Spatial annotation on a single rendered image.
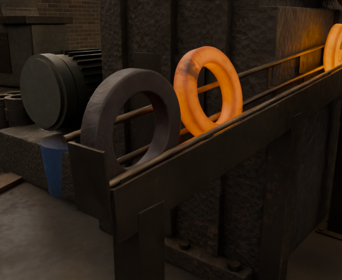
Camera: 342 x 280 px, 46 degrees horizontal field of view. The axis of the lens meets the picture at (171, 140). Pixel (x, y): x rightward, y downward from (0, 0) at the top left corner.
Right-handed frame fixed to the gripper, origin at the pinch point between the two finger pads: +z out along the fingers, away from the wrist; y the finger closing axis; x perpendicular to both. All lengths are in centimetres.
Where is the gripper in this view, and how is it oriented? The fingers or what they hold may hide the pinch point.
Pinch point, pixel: (338, 44)
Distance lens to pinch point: 140.1
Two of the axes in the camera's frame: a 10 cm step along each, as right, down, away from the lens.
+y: 6.2, -2.3, 7.5
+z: -7.8, -2.3, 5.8
